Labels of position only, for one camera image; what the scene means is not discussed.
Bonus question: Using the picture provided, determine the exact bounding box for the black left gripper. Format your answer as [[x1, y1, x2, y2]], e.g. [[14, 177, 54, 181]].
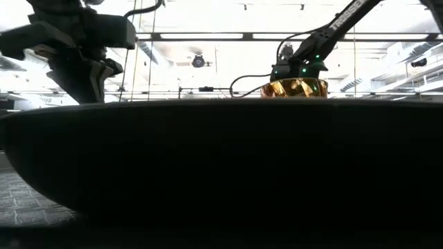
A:
[[0, 13, 138, 104]]

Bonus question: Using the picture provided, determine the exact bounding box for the amber faceted plastic cup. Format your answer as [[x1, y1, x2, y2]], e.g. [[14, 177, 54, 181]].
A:
[[260, 77, 329, 100]]

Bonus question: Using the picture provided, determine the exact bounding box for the black round plate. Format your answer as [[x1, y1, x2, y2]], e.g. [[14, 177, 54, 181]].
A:
[[0, 98, 443, 231]]

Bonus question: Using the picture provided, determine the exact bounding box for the black textured serving tray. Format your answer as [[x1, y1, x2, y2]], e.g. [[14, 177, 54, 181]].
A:
[[0, 150, 443, 249]]

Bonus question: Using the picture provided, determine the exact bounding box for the black round ceiling device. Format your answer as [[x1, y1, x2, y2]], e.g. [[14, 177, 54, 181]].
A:
[[191, 53, 206, 69]]

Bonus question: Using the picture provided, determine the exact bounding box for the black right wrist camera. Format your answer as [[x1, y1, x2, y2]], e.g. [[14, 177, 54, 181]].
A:
[[278, 43, 296, 64]]

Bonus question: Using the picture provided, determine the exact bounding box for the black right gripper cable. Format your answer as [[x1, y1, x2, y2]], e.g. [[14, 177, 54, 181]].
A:
[[229, 73, 278, 99]]

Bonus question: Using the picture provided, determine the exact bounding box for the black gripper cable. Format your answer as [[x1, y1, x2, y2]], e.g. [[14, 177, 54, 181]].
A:
[[123, 0, 165, 18], [229, 73, 278, 99]]

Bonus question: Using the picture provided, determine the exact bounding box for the thin dark hanging cable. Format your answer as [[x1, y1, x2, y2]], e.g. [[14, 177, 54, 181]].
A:
[[147, 0, 156, 102]]

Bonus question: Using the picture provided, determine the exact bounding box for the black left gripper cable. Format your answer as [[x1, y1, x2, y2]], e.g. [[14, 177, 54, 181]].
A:
[[123, 0, 165, 18]]

